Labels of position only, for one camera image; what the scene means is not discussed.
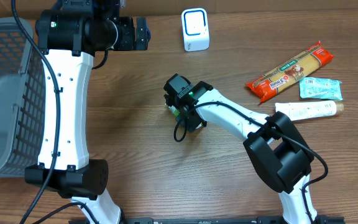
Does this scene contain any green juice carton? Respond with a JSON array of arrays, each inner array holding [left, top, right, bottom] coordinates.
[[168, 106, 180, 117]]

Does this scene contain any orange spaghetti packet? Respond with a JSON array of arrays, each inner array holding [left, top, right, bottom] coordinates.
[[246, 41, 334, 103]]

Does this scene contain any white tube with gold cap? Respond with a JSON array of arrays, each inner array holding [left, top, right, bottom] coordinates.
[[275, 100, 344, 121]]

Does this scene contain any teal snack packet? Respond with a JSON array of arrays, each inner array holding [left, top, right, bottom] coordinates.
[[300, 77, 343, 101]]

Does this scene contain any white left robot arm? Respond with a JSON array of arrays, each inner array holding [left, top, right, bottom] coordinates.
[[24, 0, 150, 224]]

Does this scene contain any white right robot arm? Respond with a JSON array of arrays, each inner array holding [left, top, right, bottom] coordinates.
[[163, 74, 318, 223]]

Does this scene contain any white barcode scanner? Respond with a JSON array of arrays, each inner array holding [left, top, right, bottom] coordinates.
[[181, 7, 210, 52]]

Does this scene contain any grey plastic shopping basket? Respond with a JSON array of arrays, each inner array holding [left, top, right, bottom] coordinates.
[[0, 17, 45, 178]]

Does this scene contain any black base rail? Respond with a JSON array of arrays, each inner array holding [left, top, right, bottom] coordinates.
[[124, 217, 346, 224]]

